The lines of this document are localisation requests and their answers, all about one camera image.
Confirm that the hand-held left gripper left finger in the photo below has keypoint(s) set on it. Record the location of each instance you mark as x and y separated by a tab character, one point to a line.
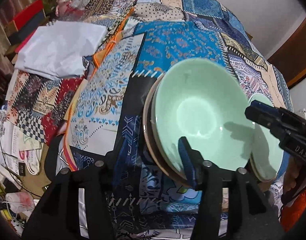
105	175

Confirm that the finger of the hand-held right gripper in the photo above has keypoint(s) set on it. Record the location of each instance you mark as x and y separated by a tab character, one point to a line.
260	115
268	105

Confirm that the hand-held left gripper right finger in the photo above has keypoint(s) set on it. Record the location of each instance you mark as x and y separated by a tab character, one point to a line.
186	162

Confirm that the light green plate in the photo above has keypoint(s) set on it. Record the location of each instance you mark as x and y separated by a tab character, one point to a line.
265	150

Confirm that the white plate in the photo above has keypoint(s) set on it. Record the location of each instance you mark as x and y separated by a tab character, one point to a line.
258	173

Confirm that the pink bowl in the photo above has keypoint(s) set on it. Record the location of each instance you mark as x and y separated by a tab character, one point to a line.
146	130

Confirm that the light green bowl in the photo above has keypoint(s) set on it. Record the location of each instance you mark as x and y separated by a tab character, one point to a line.
200	105

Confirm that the person's right hand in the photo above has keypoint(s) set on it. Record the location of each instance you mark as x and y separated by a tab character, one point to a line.
293	177

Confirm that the white cabinet with stickers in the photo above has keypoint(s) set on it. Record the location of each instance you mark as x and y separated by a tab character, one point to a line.
299	100

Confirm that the white plastic bag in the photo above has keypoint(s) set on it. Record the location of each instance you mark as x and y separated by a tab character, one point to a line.
20	200

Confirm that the white printed paper bag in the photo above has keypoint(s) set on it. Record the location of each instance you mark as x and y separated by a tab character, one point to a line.
12	140

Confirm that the patchwork printed blanket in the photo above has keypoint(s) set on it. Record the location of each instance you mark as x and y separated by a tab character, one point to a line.
168	42

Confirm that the white folded cloth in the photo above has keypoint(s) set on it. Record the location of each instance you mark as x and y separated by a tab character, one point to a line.
57	47

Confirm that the striped brown curtain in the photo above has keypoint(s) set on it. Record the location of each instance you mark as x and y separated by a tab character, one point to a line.
2	55

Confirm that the dark blue box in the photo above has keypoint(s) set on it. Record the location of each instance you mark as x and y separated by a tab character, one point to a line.
30	27

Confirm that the red box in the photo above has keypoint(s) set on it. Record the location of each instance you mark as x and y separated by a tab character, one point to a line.
27	15

